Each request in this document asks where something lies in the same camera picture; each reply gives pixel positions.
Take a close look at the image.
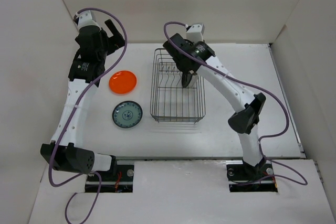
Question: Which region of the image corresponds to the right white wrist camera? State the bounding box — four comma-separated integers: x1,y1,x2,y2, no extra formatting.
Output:
186,23,205,43

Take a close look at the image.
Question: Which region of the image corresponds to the orange plate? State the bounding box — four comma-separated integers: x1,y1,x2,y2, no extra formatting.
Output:
109,70,137,95

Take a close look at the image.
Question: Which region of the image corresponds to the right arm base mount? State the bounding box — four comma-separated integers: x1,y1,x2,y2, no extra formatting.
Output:
226,162,278,193

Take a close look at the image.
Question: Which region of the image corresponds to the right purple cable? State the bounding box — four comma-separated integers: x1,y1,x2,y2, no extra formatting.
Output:
163,22,308,186

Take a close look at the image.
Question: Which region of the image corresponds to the blue patterned plate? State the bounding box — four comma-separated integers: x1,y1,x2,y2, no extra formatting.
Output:
111,101,143,129

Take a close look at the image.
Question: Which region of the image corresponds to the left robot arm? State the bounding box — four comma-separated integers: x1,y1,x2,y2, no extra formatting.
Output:
40,19,125,180

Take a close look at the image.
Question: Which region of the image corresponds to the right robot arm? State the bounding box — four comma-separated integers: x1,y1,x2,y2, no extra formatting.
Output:
163,33,266,180

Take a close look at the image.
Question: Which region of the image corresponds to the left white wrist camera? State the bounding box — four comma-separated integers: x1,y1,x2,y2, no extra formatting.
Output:
74,10,99,30

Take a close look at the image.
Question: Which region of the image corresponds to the purple cable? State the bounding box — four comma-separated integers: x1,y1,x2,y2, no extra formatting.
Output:
47,7,128,224
163,22,308,186

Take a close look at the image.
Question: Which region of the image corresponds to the grey wire dish rack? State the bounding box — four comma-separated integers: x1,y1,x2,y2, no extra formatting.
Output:
150,48,206,123

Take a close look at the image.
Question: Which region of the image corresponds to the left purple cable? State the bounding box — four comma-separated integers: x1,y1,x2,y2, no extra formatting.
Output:
47,7,128,224

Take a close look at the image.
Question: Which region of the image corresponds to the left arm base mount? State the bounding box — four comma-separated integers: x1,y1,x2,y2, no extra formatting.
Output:
85,160,135,193

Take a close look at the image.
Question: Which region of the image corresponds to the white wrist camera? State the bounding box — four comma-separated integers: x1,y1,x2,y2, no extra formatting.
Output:
74,10,99,30
186,23,205,43

